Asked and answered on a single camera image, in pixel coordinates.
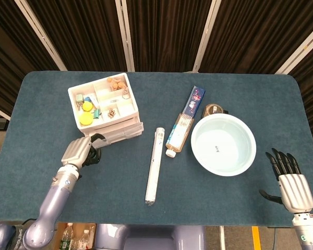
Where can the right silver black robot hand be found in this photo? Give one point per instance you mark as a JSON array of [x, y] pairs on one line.
[[296, 192]]

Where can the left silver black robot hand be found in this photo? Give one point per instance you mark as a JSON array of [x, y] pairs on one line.
[[77, 151]]

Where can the white drawer organizer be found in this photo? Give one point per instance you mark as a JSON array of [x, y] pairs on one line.
[[112, 122]]

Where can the left lavender robot arm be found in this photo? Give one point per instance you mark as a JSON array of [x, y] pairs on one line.
[[54, 200]]

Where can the right lavender robot arm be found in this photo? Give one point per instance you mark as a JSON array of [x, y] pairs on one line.
[[309, 231]]

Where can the large yellow round disc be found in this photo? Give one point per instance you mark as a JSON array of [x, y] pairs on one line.
[[86, 118]]

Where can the green binder clip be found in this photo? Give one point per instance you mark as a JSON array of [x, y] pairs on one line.
[[96, 113]]

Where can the small yellow round disc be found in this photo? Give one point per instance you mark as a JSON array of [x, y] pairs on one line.
[[87, 106]]

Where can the copper bead cluster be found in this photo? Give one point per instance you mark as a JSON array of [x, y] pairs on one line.
[[111, 113]]

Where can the blue table cloth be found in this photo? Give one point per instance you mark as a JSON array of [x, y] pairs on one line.
[[120, 182]]

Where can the pale green key fob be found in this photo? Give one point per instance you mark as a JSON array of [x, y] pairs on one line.
[[79, 97]]

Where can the small white tube blue cap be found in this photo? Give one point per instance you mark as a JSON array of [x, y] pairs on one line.
[[94, 100]]

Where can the metal paper clip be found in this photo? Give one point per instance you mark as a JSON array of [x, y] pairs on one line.
[[114, 100]]

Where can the pile of cork stoppers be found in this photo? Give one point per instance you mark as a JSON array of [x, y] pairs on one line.
[[117, 83]]

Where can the long white tube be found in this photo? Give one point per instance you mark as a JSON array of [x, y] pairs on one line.
[[154, 166]]

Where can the white table leg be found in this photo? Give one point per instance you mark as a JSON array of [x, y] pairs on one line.
[[222, 238]]

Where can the light blue plastic basin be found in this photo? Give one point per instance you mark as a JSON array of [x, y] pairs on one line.
[[223, 145]]

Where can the brown cardboard box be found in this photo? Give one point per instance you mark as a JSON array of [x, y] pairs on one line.
[[58, 240]]

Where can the toothpaste tube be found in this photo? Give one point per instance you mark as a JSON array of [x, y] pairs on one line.
[[178, 132]]

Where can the lavender robot torso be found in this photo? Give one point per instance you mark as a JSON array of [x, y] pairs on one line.
[[151, 238]]

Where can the round brown tape measure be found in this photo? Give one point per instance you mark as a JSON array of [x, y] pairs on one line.
[[213, 109]]

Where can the long blue printed box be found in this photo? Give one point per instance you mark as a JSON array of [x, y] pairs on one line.
[[194, 100]]

